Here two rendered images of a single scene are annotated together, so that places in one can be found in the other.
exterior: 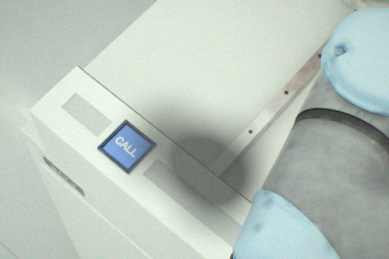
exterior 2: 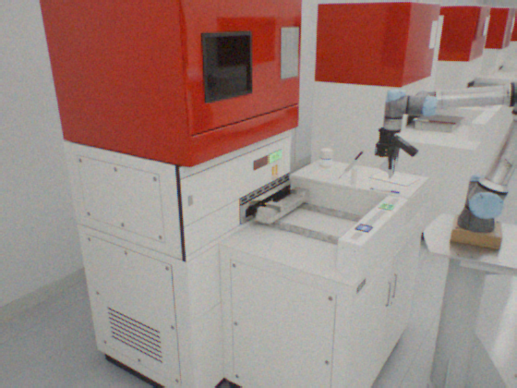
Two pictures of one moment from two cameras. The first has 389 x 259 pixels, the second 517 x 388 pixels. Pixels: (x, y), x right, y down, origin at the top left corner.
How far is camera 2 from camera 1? 1.94 m
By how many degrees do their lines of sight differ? 73
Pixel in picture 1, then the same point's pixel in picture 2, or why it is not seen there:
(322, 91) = (402, 99)
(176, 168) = (366, 221)
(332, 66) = (402, 93)
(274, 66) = (299, 239)
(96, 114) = (354, 235)
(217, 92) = (315, 248)
